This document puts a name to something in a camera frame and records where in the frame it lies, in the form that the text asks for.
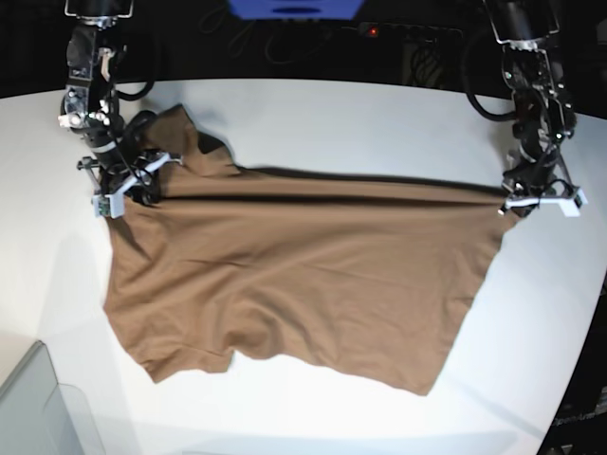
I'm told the black power strip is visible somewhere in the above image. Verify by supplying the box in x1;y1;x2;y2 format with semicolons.
356;22;464;42

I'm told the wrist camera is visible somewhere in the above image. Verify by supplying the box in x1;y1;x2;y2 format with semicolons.
91;193;124;219
559;187;588;218

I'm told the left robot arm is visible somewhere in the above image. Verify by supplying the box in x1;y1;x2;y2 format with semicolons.
460;1;587;218

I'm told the grey plastic tray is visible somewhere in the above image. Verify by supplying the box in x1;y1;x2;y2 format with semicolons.
1;341;106;455

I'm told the brown t-shirt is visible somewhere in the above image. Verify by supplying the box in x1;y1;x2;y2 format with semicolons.
103;106;518;396

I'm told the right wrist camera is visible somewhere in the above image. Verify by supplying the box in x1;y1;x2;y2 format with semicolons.
91;193;124;219

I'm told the blue bin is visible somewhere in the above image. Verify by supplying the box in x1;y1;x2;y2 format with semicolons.
228;0;364;20

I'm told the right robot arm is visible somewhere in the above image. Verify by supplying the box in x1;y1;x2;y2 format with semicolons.
58;1;178;219

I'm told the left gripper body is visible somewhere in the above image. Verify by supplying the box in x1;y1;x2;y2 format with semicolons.
498;168;578;213

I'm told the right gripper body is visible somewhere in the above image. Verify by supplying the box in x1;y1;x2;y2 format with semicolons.
77;150;183;195

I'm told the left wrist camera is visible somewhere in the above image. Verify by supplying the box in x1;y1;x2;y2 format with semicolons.
559;187;588;218

